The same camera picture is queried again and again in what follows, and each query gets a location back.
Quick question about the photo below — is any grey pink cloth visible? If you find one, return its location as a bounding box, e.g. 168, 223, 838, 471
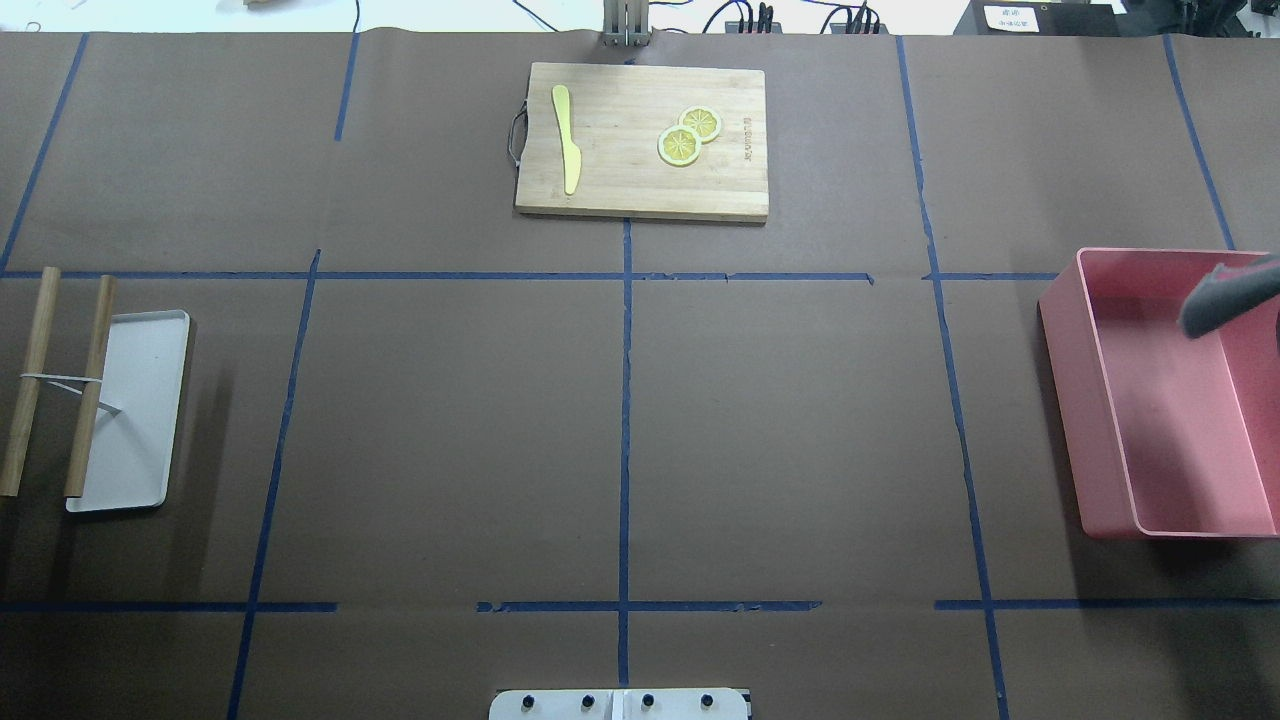
1178, 254, 1279, 340

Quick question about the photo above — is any yellow plastic knife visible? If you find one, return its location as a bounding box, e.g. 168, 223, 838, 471
550, 85, 582, 196

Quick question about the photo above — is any lemon slice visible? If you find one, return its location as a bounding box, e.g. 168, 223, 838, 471
655, 124, 703, 168
678, 105, 724, 143

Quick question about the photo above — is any wooden cutting board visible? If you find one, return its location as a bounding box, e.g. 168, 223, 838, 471
515, 61, 771, 225

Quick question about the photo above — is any black power box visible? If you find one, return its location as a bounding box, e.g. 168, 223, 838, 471
952, 1, 1121, 37

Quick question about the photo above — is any white wooden towel rack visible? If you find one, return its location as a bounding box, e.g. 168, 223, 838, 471
1, 266, 193, 512

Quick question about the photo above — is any pink plastic bin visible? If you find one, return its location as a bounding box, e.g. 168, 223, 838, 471
1039, 249, 1277, 539

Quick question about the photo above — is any aluminium frame post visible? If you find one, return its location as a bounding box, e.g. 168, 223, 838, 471
602, 0, 652, 47

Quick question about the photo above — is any white pedestal column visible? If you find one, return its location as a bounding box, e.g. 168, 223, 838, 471
488, 687, 753, 719

